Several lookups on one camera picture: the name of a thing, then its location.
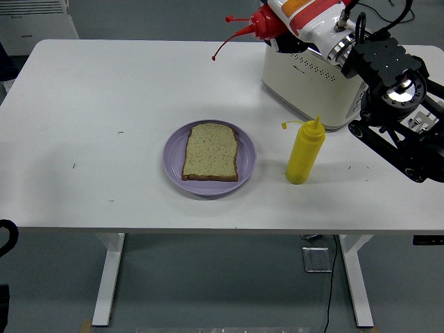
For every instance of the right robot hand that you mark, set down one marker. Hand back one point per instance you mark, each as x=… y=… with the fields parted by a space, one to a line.
x=312 y=17

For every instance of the red squeeze bottle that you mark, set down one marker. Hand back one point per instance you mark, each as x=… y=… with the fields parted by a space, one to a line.
x=268 y=22

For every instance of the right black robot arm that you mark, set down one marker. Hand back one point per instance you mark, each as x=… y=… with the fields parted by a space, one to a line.
x=388 y=104

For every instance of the slice of bread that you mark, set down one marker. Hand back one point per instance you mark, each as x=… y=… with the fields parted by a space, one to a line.
x=211 y=152

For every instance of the cream and chrome toaster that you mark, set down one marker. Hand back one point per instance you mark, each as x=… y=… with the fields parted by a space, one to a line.
x=305 y=86

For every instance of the yellow squeeze bottle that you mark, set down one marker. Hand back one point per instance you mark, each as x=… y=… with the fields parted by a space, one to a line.
x=305 y=152

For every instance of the purple plate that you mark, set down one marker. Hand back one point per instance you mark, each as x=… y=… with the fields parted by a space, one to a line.
x=173 y=156

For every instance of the metal floor outlet box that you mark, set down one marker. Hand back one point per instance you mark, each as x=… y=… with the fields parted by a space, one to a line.
x=317 y=259

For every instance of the black table control panel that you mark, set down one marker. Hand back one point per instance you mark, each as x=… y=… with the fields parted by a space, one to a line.
x=428 y=239

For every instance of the white table leg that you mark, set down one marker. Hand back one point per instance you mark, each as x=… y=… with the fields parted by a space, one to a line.
x=107 y=277
x=357 y=277

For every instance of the white air conditioner unit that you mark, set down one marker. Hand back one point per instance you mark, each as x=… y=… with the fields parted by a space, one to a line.
x=38 y=24

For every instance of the brown cardboard piece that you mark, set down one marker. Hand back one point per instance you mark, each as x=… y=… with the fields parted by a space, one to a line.
x=86 y=326

